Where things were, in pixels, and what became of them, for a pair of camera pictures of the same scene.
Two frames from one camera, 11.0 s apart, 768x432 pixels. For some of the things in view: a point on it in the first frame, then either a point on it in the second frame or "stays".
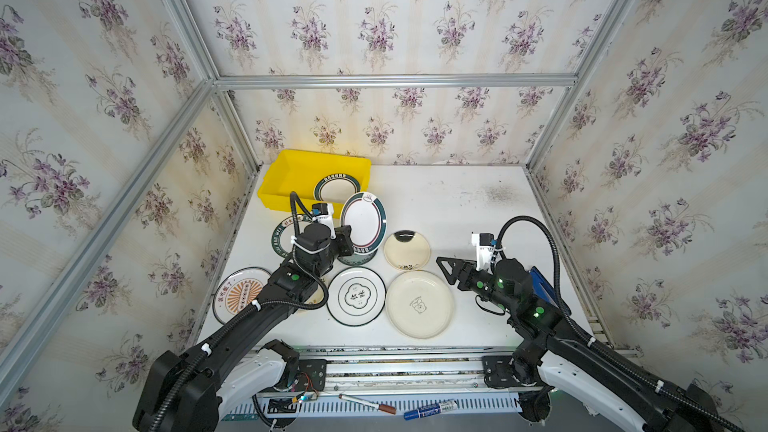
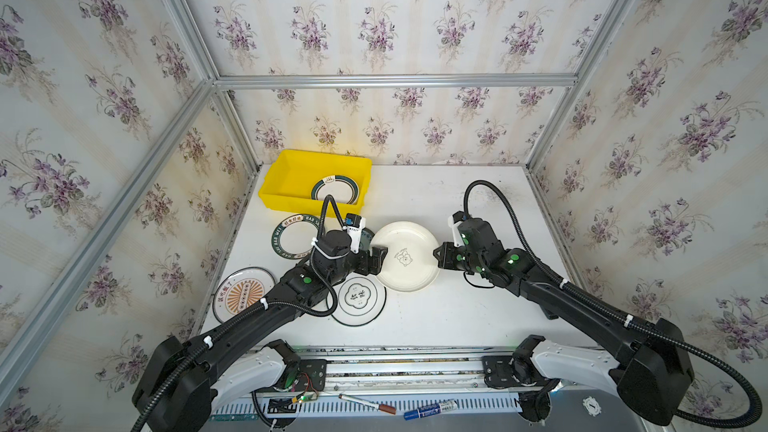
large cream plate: x=419 y=304 to x=411 y=264
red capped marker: x=377 y=406 stays
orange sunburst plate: x=238 y=290 stays
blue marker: x=430 y=410 stays
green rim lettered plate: x=284 y=231 stays
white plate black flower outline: x=356 y=296 stays
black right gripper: x=465 y=276 to x=447 y=255
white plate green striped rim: x=365 y=213 to x=343 y=189
